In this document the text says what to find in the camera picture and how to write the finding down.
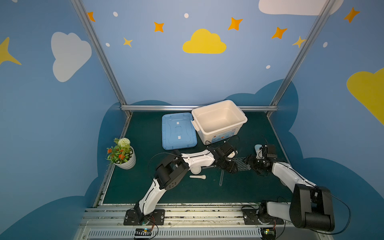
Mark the potted artificial flower plant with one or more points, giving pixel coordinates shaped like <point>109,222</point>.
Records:
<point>122,154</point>

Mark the aluminium frame rail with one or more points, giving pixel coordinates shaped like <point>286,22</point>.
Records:
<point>159,108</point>

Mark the white ceramic pestle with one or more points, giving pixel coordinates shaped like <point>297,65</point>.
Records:
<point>202,177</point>

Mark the clear test tube rack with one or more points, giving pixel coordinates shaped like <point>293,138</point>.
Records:
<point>242,166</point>

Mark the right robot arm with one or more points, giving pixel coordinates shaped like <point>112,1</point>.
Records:
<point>311,206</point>

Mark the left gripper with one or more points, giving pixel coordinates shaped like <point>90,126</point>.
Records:
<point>227,163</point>

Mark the white ceramic mortar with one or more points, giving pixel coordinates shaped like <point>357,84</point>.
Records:
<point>196,170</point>

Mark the light blue plastic scoop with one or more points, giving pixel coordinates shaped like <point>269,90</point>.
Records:
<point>259,151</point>

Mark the light blue bin lid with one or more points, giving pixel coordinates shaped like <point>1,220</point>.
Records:
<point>178,131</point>

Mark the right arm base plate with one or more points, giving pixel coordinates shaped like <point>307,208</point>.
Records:
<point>255,217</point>

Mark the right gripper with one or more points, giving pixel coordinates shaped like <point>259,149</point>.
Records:
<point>256,163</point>

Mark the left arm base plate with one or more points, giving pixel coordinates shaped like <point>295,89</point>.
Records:
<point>135,218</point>

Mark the test tube blue cap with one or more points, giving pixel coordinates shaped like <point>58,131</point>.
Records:
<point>221,178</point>

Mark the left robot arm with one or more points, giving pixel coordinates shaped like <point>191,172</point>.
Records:
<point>175,166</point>

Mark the white plastic storage bin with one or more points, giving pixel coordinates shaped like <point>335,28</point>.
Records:
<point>218,121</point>

